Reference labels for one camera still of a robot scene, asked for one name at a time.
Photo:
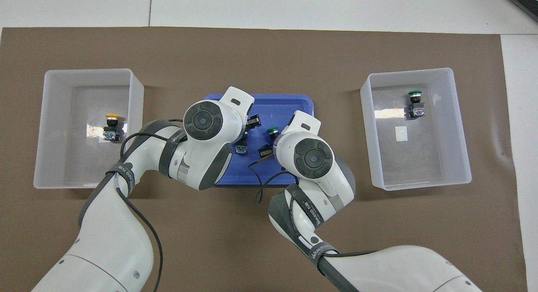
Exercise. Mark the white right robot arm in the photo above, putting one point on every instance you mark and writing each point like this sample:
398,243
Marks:
399,271

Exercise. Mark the grey ribbed device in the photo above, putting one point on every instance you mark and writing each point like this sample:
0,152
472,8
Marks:
525,0

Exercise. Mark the white paper label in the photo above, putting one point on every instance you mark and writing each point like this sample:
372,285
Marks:
402,133

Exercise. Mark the green button switch yellow label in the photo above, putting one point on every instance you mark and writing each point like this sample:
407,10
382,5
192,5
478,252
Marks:
272,130

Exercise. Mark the brown paper mat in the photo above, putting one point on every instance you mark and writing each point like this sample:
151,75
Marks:
269,56

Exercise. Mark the green push button switch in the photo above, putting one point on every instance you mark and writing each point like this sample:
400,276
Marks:
416,105

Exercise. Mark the blue plastic tray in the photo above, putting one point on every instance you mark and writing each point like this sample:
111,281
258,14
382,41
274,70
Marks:
273,109

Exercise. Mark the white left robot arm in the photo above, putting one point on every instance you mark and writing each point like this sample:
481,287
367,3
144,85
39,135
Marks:
105,241

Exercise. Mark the translucent white plastic box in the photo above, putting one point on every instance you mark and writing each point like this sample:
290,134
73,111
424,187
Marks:
420,166
63,166

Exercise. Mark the yellow push button switch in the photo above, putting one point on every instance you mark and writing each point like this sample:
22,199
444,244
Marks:
241,149
111,130

